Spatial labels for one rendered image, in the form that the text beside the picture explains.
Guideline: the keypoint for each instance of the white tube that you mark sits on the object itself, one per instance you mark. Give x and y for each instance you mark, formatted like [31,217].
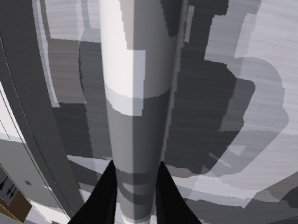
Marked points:
[139,42]

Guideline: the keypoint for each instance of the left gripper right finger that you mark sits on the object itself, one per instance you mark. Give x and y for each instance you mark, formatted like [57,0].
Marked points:
[170,206]

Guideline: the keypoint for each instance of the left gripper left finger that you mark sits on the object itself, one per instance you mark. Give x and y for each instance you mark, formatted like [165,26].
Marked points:
[100,207]

